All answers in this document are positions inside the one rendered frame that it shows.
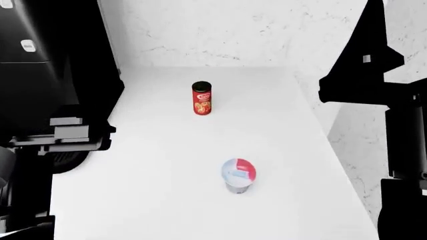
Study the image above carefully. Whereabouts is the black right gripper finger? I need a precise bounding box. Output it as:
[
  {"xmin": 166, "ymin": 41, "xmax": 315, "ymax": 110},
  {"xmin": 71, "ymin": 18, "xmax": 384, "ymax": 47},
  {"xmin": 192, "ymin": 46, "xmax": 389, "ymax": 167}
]
[{"xmin": 318, "ymin": 0, "xmax": 406, "ymax": 104}]

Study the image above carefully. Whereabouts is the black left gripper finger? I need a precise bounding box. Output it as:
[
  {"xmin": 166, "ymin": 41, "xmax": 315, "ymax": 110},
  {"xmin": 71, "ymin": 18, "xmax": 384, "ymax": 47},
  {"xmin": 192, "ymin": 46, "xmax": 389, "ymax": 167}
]
[
  {"xmin": 66, "ymin": 0, "xmax": 125, "ymax": 122},
  {"xmin": 0, "ymin": 0, "xmax": 81, "ymax": 147}
]

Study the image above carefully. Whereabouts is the red cylindrical snack can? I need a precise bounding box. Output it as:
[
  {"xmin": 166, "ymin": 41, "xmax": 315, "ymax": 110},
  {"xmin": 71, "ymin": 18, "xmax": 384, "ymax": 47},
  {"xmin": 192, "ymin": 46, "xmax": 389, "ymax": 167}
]
[{"xmin": 191, "ymin": 80, "xmax": 214, "ymax": 116}]

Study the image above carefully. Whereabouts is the white red lidded yogurt cup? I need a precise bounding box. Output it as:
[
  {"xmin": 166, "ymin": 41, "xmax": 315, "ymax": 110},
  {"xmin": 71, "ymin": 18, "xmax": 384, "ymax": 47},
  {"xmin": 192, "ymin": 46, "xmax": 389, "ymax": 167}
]
[{"xmin": 220, "ymin": 157, "xmax": 258, "ymax": 196}]

